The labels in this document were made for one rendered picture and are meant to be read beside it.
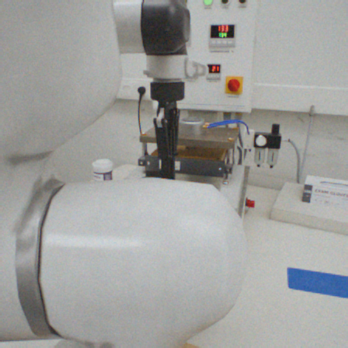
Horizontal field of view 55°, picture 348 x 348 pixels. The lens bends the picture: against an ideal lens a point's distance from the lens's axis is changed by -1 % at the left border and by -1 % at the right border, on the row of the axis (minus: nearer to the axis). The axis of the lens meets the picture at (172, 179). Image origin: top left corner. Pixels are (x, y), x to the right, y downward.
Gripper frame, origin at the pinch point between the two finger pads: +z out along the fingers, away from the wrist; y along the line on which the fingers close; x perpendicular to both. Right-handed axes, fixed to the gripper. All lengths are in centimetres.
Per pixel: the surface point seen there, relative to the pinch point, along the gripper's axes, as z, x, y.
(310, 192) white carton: 24, 39, -55
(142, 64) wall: -20, -41, -91
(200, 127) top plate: -5.5, 2.6, -23.8
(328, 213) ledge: 28, 45, -48
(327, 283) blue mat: 33, 41, -12
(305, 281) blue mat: 32.6, 35.6, -11.2
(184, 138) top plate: -3.4, -0.6, -17.3
